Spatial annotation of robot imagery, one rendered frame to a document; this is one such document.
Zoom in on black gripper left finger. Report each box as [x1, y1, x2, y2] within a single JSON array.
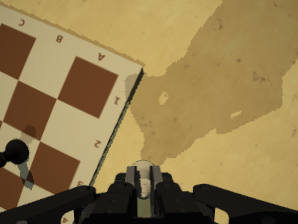
[[0, 166, 137, 224]]

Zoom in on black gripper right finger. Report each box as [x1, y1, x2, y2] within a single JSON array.
[[150, 166, 298, 224]]

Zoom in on white chess piece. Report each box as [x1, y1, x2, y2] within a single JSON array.
[[132, 160, 155, 200]]

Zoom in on black chess piece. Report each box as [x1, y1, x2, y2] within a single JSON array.
[[0, 139, 29, 168]]

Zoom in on brown and cream chessboard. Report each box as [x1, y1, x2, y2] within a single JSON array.
[[0, 5, 142, 212]]

